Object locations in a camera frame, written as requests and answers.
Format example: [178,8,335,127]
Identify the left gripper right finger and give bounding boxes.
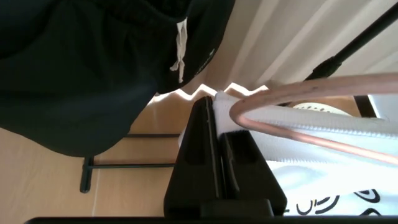
[219,129,288,217]

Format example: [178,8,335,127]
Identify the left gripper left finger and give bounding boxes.
[164,95,223,218]

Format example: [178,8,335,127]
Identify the white garment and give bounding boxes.
[177,91,398,216]

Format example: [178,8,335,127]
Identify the pink clothes hanger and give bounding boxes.
[229,73,398,166]

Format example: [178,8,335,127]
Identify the black shorts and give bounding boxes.
[0,0,236,158]

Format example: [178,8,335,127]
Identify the white laundry basket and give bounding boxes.
[294,102,354,118]

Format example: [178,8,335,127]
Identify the black clothes rack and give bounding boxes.
[80,1,398,194]

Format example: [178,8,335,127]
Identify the beige curtain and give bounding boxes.
[186,0,398,94]

